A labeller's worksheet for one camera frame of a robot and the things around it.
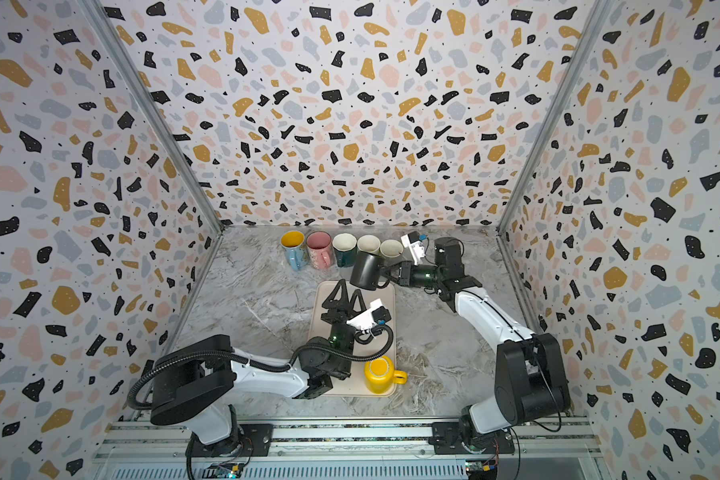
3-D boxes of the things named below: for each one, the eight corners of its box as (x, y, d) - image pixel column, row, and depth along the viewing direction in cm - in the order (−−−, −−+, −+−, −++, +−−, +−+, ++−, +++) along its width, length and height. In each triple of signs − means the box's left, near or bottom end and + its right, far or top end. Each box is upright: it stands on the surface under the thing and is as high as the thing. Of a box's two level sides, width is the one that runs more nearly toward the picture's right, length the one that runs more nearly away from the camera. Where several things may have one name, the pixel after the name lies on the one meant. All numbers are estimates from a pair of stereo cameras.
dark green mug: (341, 275, 109) (338, 255, 101) (334, 256, 115) (330, 235, 107) (362, 269, 111) (361, 249, 103) (354, 251, 117) (352, 230, 109)
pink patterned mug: (308, 276, 109) (302, 255, 100) (313, 251, 117) (308, 230, 107) (332, 276, 109) (328, 255, 100) (335, 252, 117) (332, 230, 108)
